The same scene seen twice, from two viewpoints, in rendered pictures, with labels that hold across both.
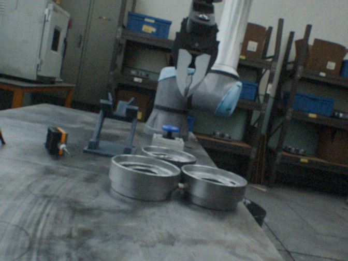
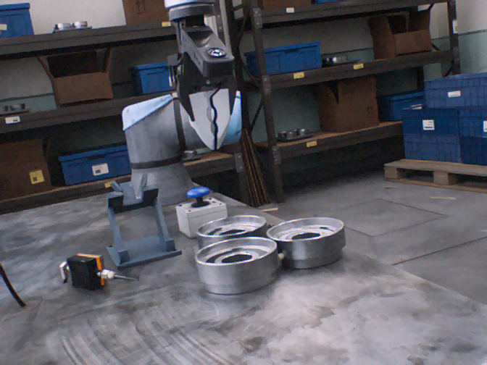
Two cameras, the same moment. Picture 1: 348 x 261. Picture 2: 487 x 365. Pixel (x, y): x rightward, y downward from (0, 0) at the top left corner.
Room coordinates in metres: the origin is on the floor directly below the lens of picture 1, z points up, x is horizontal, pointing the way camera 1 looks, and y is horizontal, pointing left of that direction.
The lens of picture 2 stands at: (-0.18, 0.20, 1.06)
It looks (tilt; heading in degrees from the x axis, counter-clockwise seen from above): 11 degrees down; 344
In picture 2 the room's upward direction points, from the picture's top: 8 degrees counter-clockwise
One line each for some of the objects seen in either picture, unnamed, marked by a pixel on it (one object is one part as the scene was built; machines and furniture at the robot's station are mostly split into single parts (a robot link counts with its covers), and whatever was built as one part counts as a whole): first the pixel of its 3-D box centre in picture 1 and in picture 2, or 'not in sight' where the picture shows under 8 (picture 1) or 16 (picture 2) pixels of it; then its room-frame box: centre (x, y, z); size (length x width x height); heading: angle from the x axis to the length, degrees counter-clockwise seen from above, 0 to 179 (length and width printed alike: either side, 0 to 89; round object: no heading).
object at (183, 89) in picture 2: (184, 48); (193, 91); (0.68, 0.01, 1.04); 0.05 x 0.02 x 0.09; 94
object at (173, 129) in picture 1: (169, 135); (199, 202); (0.78, 0.01, 0.85); 0.04 x 0.04 x 0.05
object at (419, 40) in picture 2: not in sight; (400, 35); (4.44, -2.76, 1.19); 0.45 x 0.40 x 0.37; 89
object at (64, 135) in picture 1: (59, 140); (90, 269); (0.63, 0.21, 0.82); 0.05 x 0.02 x 0.04; 34
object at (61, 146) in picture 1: (57, 143); (95, 274); (0.60, 0.20, 0.82); 0.17 x 0.02 x 0.04; 34
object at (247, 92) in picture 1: (232, 88); (168, 77); (4.30, -0.62, 1.11); 0.52 x 0.38 x 0.22; 94
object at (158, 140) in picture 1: (167, 146); (201, 216); (0.79, 0.01, 0.82); 0.08 x 0.07 x 0.05; 4
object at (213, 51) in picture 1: (205, 53); (219, 87); (0.68, -0.03, 1.04); 0.05 x 0.02 x 0.09; 94
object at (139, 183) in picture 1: (144, 177); (238, 265); (0.50, 0.03, 0.82); 0.10 x 0.10 x 0.04
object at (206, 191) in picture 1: (211, 186); (306, 242); (0.52, -0.08, 0.82); 0.10 x 0.10 x 0.04
